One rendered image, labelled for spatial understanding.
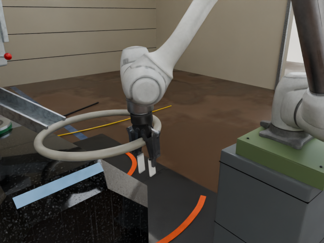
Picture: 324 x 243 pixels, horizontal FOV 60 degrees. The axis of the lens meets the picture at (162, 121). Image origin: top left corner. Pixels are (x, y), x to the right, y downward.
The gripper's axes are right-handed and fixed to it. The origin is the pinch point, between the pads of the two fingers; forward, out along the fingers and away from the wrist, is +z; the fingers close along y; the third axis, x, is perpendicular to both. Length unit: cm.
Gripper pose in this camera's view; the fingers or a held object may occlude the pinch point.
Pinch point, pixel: (146, 165)
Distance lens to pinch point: 102.4
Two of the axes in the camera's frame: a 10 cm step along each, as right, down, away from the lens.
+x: -5.8, 3.1, -7.5
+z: 0.7, 9.4, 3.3
